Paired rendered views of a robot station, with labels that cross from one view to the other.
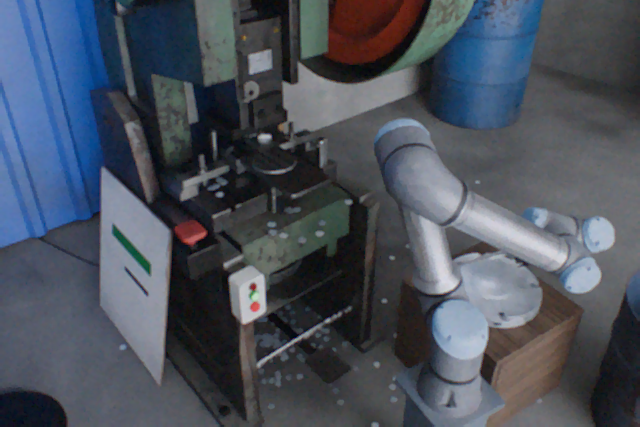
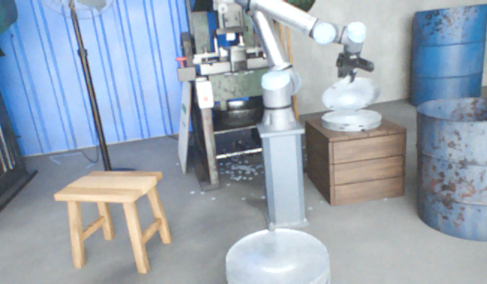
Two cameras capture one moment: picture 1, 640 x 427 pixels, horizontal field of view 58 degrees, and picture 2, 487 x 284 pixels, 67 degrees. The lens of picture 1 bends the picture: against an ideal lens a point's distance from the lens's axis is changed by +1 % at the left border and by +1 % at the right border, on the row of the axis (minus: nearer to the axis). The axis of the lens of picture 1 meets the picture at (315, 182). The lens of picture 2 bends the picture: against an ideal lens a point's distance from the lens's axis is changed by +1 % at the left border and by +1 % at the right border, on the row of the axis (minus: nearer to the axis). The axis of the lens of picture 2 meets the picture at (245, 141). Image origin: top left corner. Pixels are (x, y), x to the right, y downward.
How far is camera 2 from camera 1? 1.27 m
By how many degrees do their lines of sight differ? 29
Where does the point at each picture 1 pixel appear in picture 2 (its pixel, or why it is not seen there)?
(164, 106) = (197, 30)
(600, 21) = not seen: outside the picture
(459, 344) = (267, 80)
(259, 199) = (225, 63)
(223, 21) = not seen: outside the picture
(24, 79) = (170, 55)
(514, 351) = (343, 136)
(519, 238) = (285, 10)
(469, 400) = (279, 121)
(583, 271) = (319, 26)
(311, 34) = not seen: outside the picture
